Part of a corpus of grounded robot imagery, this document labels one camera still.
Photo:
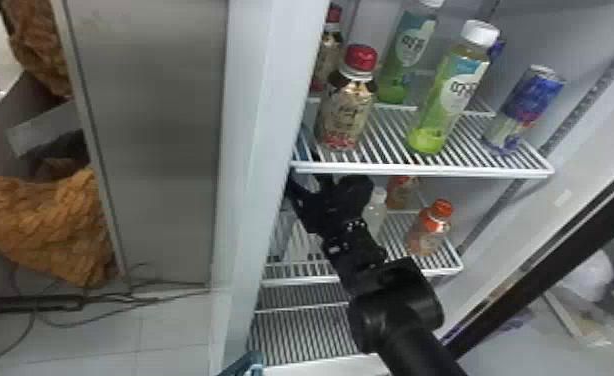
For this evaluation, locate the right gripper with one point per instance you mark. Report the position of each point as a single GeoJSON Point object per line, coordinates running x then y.
{"type": "Point", "coordinates": [324, 212]}

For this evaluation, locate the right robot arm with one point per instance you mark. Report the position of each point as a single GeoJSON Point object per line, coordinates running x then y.
{"type": "Point", "coordinates": [396, 310]}

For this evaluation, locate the clear bottle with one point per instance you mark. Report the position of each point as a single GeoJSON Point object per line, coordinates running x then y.
{"type": "Point", "coordinates": [375, 212]}

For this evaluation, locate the brown bottle red cap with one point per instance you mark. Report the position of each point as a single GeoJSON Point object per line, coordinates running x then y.
{"type": "Point", "coordinates": [329, 50]}
{"type": "Point", "coordinates": [345, 107]}

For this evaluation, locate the orange bottle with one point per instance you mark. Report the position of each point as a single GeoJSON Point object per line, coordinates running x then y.
{"type": "Point", "coordinates": [428, 228]}
{"type": "Point", "coordinates": [400, 193]}

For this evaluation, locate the white fridge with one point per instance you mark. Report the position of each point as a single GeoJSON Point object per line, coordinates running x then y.
{"type": "Point", "coordinates": [154, 131]}

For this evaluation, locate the green bottle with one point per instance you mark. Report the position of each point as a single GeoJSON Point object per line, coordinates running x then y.
{"type": "Point", "coordinates": [408, 52]}
{"type": "Point", "coordinates": [446, 92]}

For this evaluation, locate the blue can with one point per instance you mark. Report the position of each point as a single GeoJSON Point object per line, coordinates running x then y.
{"type": "Point", "coordinates": [522, 107]}

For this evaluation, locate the orange cloth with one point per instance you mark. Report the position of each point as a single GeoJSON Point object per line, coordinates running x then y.
{"type": "Point", "coordinates": [36, 42]}
{"type": "Point", "coordinates": [44, 226]}

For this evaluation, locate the fridge door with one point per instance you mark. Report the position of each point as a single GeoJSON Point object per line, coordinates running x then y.
{"type": "Point", "coordinates": [548, 270]}

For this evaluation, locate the black power strip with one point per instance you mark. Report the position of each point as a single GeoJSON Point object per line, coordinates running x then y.
{"type": "Point", "coordinates": [34, 303]}

